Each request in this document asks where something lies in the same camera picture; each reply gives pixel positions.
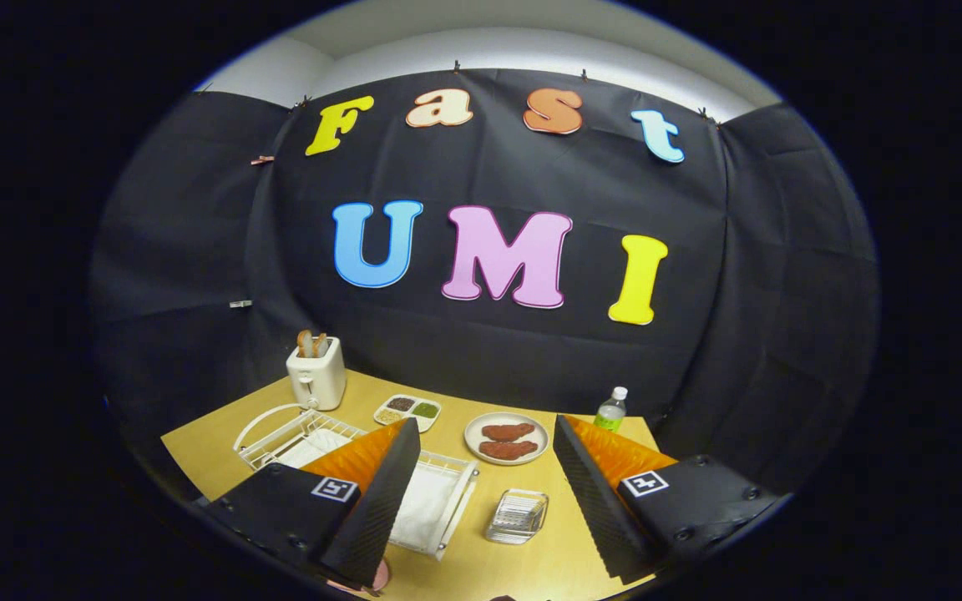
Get white drip tray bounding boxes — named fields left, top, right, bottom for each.
left=276, top=427, right=461, bottom=548

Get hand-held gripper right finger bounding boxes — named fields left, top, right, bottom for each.
left=553, top=413, right=787, bottom=585

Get pink plate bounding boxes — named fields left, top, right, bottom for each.
left=327, top=558, right=392, bottom=595

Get white divided condiment dish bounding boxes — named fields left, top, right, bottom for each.
left=373, top=394, right=443, bottom=433

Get white wire dish rack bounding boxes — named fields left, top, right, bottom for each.
left=233, top=403, right=479, bottom=562

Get metal wire basket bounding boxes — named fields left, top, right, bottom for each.
left=484, top=488, right=549, bottom=545

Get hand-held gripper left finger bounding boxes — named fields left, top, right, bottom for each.
left=200, top=417, right=422, bottom=589

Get white toaster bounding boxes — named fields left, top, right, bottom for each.
left=286, top=336, right=347, bottom=412

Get white round plate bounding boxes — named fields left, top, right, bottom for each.
left=463, top=412, right=550, bottom=466

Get black backdrop cloth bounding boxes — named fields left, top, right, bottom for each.
left=89, top=68, right=881, bottom=502

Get green-labelled drink bottle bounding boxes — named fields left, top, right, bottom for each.
left=594, top=386, right=629, bottom=433

